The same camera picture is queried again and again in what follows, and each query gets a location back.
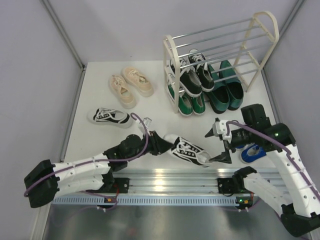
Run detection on blue canvas sneaker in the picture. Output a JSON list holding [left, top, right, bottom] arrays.
[[235, 144, 251, 151], [240, 144, 267, 164]]

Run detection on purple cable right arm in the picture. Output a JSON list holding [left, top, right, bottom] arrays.
[[226, 120, 320, 203]]

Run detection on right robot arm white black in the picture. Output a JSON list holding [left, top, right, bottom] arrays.
[[205, 103, 320, 237]]

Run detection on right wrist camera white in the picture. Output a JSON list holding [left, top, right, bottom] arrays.
[[214, 118, 228, 137]]

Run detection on black canvas sneaker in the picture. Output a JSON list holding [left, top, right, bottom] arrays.
[[179, 58, 202, 98], [188, 48, 215, 92]]

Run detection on cream shoe rack metal bars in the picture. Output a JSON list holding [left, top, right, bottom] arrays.
[[163, 11, 280, 113]]

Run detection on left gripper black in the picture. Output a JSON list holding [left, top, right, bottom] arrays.
[[126, 130, 174, 162]]

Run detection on green loafer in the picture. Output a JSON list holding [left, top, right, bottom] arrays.
[[219, 60, 244, 111], [205, 65, 230, 114]]

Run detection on green canvas sneaker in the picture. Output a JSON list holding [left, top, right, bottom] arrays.
[[167, 80, 193, 117], [190, 94, 206, 115]]

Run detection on black white sneaker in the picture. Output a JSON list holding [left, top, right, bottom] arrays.
[[87, 107, 133, 129], [163, 133, 212, 168]]

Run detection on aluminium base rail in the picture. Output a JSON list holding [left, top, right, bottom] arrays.
[[57, 167, 286, 195]]

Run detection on beige sneaker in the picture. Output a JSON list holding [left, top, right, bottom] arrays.
[[121, 66, 154, 98], [108, 74, 137, 109]]

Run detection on perforated cable duct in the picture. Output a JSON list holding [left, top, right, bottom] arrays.
[[52, 194, 251, 207]]

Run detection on blue canvas sneaker lower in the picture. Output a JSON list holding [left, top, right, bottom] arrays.
[[240, 144, 267, 164]]

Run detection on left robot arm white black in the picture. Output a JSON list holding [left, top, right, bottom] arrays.
[[24, 131, 173, 209]]

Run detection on blue canvas sneaker upper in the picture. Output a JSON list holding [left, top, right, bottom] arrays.
[[235, 144, 251, 151]]

